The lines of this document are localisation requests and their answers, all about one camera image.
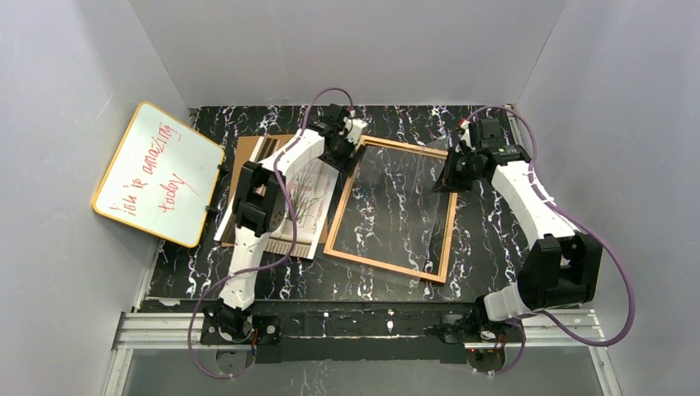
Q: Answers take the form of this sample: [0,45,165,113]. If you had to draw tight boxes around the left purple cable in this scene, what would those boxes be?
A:
[187,87,356,381]

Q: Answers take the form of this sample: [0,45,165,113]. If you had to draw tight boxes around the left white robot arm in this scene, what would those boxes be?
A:
[206,105,368,341]

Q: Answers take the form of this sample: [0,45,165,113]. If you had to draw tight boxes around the aluminium rail base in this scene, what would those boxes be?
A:
[102,307,621,395]

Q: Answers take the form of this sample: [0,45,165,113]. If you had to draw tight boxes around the brown cardboard backing board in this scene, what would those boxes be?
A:
[221,134,329,248]

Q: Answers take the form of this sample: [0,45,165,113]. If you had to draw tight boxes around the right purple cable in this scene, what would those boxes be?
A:
[459,105,637,378]

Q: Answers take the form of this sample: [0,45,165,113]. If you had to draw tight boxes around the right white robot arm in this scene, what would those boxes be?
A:
[433,142,603,335]

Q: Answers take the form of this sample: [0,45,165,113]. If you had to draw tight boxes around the purple cable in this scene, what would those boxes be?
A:
[459,105,637,378]
[187,87,356,381]

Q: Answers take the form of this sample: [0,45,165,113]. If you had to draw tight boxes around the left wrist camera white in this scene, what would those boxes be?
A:
[344,110,368,146]

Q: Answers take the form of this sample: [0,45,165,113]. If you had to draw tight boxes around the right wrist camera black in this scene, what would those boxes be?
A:
[456,119,518,158]

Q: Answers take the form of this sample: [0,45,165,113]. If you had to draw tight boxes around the transparent plastic sheet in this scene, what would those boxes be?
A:
[328,140,455,290]

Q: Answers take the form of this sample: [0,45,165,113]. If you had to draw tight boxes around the whiteboard with red writing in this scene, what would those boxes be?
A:
[92,101,225,248]

